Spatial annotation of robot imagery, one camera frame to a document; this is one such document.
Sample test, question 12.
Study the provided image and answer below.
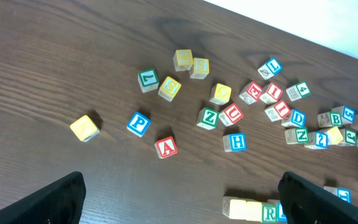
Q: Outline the red i block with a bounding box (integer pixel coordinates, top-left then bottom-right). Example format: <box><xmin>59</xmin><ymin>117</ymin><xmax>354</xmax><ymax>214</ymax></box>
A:
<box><xmin>265</xmin><ymin>100</ymin><xmax>291</xmax><ymax>122</ymax></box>
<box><xmin>260</xmin><ymin>83</ymin><xmax>283</xmax><ymax>105</ymax></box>

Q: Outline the green R block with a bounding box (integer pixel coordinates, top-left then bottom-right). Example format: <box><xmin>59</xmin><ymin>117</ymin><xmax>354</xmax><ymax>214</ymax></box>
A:
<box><xmin>261</xmin><ymin>203</ymin><xmax>277</xmax><ymax>223</ymax></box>

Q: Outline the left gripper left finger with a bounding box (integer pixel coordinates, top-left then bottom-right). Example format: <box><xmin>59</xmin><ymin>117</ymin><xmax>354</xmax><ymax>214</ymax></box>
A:
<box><xmin>0</xmin><ymin>171</ymin><xmax>86</xmax><ymax>224</ymax></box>

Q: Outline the yellow block right cluster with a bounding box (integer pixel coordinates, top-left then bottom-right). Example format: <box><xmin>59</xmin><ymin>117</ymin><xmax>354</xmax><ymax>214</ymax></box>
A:
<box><xmin>319</xmin><ymin>126</ymin><xmax>344</xmax><ymax>145</ymax></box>

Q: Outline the green B block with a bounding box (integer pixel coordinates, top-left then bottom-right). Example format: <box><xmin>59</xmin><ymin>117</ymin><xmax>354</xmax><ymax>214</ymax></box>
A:
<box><xmin>318</xmin><ymin>111</ymin><xmax>343</xmax><ymax>128</ymax></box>

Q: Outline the green 7 block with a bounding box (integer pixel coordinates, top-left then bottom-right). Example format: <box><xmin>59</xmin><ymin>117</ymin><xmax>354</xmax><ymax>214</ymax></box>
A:
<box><xmin>137</xmin><ymin>68</ymin><xmax>159</xmax><ymax>93</ymax></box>

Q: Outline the green Z block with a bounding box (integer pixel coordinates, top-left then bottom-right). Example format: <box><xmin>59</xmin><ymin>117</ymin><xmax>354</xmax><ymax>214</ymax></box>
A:
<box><xmin>196</xmin><ymin>108</ymin><xmax>219</xmax><ymax>130</ymax></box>

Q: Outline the yellow S block left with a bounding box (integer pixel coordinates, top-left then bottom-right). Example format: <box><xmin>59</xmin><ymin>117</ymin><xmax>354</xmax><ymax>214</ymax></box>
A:
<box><xmin>158</xmin><ymin>77</ymin><xmax>181</xmax><ymax>102</ymax></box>

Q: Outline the yellow o block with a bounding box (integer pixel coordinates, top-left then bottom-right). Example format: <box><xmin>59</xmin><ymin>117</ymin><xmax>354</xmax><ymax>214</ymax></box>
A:
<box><xmin>209</xmin><ymin>83</ymin><xmax>232</xmax><ymax>105</ymax></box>
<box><xmin>245</xmin><ymin>200</ymin><xmax>262</xmax><ymax>222</ymax></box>

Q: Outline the blue 2 block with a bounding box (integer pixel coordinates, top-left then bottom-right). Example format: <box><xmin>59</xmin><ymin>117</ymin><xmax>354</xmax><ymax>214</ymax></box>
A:
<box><xmin>304</xmin><ymin>131</ymin><xmax>329</xmax><ymax>149</ymax></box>

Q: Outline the blue H block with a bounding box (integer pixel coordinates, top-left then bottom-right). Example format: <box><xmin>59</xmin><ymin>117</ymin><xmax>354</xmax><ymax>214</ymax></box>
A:
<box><xmin>223</xmin><ymin>133</ymin><xmax>247</xmax><ymax>152</ymax></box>

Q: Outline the red I block lower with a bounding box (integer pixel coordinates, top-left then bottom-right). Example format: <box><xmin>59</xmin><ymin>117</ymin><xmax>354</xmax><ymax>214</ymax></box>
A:
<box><xmin>265</xmin><ymin>100</ymin><xmax>291</xmax><ymax>122</ymax></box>

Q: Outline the green J block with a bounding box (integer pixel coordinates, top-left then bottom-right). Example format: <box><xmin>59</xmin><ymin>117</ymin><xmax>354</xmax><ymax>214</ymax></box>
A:
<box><xmin>338</xmin><ymin>129</ymin><xmax>357</xmax><ymax>146</ymax></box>

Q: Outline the blue 5 block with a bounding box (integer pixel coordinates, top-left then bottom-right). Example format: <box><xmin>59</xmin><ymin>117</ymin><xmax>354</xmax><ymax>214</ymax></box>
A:
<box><xmin>331</xmin><ymin>105</ymin><xmax>356</xmax><ymax>125</ymax></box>

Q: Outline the red A block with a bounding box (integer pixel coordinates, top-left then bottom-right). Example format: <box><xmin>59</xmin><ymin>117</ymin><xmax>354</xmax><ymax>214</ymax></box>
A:
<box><xmin>154</xmin><ymin>136</ymin><xmax>178</xmax><ymax>159</ymax></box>

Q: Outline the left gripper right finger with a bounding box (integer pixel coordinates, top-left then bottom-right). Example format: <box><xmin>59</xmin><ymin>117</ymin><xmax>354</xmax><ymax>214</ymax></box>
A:
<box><xmin>278</xmin><ymin>171</ymin><xmax>358</xmax><ymax>224</ymax></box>

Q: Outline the green 4 block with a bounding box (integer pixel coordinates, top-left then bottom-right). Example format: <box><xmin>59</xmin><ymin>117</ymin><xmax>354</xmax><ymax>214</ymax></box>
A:
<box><xmin>286</xmin><ymin>82</ymin><xmax>311</xmax><ymax>101</ymax></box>

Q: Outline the blue T block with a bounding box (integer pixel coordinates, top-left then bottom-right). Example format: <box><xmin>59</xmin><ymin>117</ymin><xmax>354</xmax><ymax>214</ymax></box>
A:
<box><xmin>323</xmin><ymin>186</ymin><xmax>351</xmax><ymax>203</ymax></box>

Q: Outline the yellow s block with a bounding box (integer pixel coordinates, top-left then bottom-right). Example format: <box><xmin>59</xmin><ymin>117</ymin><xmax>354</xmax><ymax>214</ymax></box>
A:
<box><xmin>158</xmin><ymin>77</ymin><xmax>181</xmax><ymax>102</ymax></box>
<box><xmin>190</xmin><ymin>58</ymin><xmax>209</xmax><ymax>80</ymax></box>

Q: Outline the blue P block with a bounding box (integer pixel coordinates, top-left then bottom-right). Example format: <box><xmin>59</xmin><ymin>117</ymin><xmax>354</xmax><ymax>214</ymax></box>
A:
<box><xmin>127</xmin><ymin>111</ymin><xmax>151</xmax><ymax>138</ymax></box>

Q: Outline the red U block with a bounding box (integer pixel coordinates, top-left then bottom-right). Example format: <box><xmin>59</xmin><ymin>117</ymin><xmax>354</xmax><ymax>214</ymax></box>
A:
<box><xmin>219</xmin><ymin>103</ymin><xmax>244</xmax><ymax>126</ymax></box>

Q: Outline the red E block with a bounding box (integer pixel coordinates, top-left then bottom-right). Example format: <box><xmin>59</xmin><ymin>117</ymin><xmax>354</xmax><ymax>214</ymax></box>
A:
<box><xmin>239</xmin><ymin>81</ymin><xmax>264</xmax><ymax>105</ymax></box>

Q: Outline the green N block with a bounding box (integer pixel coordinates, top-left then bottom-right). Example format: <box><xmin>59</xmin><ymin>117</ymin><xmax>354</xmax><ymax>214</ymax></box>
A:
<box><xmin>284</xmin><ymin>128</ymin><xmax>309</xmax><ymax>144</ymax></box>

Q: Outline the yellow S block top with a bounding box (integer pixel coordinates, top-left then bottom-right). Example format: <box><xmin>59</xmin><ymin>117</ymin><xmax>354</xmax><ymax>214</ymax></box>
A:
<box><xmin>190</xmin><ymin>58</ymin><xmax>209</xmax><ymax>80</ymax></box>

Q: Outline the yellow C block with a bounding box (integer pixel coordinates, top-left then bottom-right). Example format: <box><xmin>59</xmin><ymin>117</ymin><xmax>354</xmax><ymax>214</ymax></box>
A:
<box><xmin>223</xmin><ymin>196</ymin><xmax>247</xmax><ymax>220</ymax></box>

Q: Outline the yellow block top left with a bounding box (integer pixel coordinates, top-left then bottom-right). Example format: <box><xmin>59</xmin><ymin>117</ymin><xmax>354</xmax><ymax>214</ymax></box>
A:
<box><xmin>173</xmin><ymin>49</ymin><xmax>193</xmax><ymax>72</ymax></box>

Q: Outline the blue L block top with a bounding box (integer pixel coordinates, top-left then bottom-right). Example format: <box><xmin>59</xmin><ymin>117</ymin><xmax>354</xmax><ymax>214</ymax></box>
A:
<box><xmin>257</xmin><ymin>57</ymin><xmax>283</xmax><ymax>80</ymax></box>

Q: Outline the yellow K block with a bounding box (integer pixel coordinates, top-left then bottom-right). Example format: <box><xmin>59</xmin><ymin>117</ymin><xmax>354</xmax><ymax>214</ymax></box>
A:
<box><xmin>70</xmin><ymin>115</ymin><xmax>100</xmax><ymax>142</ymax></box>

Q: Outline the red I block upper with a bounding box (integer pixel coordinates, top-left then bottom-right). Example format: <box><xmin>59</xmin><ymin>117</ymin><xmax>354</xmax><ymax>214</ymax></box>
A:
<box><xmin>260</xmin><ymin>83</ymin><xmax>283</xmax><ymax>105</ymax></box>

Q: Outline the blue l block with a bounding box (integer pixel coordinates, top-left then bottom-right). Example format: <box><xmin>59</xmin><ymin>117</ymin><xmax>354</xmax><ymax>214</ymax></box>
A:
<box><xmin>257</xmin><ymin>57</ymin><xmax>283</xmax><ymax>80</ymax></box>
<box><xmin>267</xmin><ymin>199</ymin><xmax>287</xmax><ymax>223</ymax></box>

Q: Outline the blue D block centre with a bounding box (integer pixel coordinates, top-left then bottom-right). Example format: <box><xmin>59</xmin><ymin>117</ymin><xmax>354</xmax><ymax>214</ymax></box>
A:
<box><xmin>281</xmin><ymin>109</ymin><xmax>306</xmax><ymax>128</ymax></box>

